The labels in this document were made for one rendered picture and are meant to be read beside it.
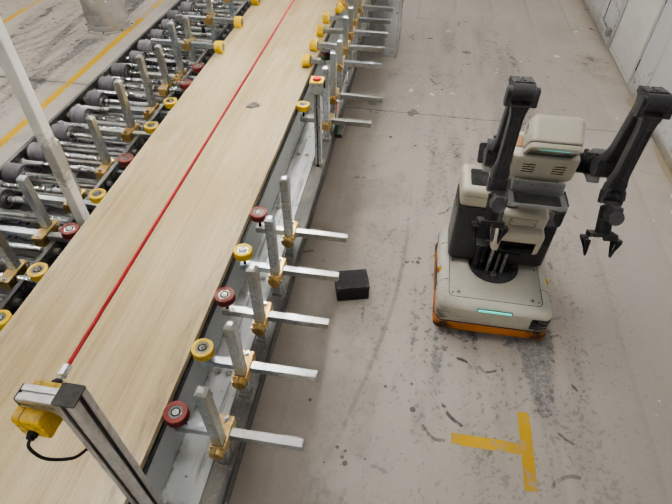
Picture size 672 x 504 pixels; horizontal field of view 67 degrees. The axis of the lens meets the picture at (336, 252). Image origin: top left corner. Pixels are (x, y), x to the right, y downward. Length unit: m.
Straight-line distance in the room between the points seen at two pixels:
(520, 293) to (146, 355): 1.98
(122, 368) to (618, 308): 2.81
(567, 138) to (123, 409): 1.90
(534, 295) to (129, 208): 2.15
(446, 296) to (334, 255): 0.90
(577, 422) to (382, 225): 1.73
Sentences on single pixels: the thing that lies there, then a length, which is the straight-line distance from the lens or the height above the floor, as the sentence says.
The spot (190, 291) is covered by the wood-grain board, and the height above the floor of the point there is 0.90.
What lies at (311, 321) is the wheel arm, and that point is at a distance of 2.01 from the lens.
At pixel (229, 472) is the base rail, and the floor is 0.70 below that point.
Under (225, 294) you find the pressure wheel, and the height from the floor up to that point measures 0.91.
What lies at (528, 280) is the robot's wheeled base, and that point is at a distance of 3.08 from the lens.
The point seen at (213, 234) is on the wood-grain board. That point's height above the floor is 0.90.
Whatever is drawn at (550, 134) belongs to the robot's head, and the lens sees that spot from 2.22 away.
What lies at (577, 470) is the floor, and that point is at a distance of 2.86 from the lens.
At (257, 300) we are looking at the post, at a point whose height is 0.97.
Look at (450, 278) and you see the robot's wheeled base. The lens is 2.96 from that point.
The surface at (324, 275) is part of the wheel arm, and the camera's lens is 2.16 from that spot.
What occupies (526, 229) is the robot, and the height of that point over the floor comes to 0.81.
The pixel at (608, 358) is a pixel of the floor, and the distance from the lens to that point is 3.28.
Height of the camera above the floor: 2.43
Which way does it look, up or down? 45 degrees down
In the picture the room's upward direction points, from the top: 1 degrees clockwise
